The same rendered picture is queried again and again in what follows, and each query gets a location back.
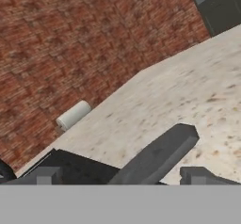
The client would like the white paper towel roll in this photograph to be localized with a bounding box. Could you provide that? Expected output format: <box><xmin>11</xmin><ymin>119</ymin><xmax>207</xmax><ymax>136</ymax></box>
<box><xmin>56</xmin><ymin>100</ymin><xmax>92</xmax><ymax>132</ymax></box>

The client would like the dark grey long block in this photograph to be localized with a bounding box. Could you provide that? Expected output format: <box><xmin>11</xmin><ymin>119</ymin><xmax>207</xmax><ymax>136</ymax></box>
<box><xmin>107</xmin><ymin>122</ymin><xmax>201</xmax><ymax>185</ymax></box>

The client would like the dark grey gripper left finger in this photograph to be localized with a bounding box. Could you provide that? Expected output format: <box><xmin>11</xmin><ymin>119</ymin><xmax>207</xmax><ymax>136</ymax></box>
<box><xmin>1</xmin><ymin>166</ymin><xmax>62</xmax><ymax>185</ymax></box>

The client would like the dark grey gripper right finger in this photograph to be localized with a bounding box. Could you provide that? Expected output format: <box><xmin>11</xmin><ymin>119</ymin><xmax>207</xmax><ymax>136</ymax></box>
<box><xmin>179</xmin><ymin>166</ymin><xmax>241</xmax><ymax>185</ymax></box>

